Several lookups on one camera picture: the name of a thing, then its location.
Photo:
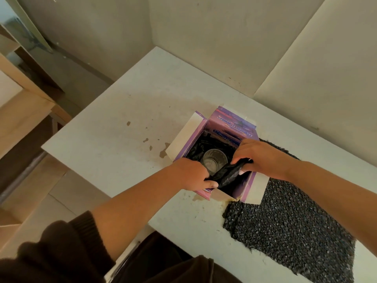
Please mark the person's left hand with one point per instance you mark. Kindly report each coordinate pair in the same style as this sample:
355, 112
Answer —
188, 173

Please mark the purple cardboard box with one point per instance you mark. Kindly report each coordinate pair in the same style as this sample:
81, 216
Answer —
219, 122

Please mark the person's left fingers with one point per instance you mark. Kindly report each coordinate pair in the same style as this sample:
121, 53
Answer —
209, 182

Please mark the clear drinking glass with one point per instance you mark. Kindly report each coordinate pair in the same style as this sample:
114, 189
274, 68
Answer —
214, 162

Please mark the black bubble wrap sheet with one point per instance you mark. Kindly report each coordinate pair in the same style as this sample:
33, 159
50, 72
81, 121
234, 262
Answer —
291, 226

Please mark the person's left forearm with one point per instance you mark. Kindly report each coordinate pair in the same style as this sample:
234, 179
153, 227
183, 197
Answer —
138, 209

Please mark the black bubble wrap lining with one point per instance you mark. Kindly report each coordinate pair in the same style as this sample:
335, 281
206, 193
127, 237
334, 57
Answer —
228, 175

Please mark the person's right hand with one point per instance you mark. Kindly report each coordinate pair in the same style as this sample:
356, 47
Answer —
262, 157

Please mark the light wooden shelf unit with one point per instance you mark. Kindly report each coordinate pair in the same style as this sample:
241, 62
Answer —
23, 120

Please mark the person's right thumb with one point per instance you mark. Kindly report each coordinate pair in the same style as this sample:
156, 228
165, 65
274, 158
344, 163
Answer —
239, 159

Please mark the metal window frame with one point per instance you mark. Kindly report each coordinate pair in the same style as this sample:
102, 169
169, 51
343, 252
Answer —
22, 23

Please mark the dark brown sweater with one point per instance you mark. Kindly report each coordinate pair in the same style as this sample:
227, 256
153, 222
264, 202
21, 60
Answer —
59, 253

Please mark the person's right forearm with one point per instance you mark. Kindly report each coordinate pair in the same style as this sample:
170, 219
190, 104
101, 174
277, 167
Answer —
332, 194

